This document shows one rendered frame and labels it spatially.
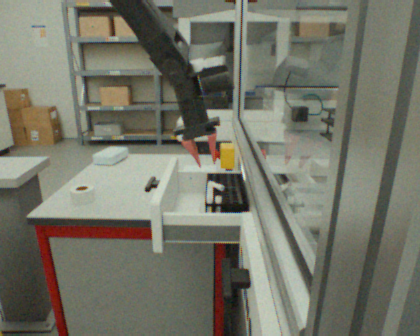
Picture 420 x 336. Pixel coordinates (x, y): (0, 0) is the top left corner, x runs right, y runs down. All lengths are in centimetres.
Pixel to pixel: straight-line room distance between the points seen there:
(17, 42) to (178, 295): 502
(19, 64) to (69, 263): 477
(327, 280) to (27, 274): 149
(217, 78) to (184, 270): 59
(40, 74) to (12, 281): 418
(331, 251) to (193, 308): 89
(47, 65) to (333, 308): 533
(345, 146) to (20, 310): 169
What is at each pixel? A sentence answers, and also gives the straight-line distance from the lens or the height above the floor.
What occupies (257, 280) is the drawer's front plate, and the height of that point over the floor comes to 93.
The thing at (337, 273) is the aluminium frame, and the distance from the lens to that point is 18.
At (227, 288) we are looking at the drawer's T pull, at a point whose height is 91.
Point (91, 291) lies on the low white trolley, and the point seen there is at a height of 49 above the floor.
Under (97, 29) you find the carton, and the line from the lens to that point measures 468.
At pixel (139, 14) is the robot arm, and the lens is 57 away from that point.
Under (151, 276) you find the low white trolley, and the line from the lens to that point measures 99.
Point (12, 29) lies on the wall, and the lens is 563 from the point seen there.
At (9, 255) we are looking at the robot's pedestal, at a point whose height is 39.
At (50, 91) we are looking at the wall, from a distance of 542.
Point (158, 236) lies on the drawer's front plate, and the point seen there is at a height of 86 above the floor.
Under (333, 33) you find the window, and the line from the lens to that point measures 24.
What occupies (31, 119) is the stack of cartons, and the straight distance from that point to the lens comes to 519.
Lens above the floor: 117
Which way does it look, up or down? 18 degrees down
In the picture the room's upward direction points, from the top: straight up
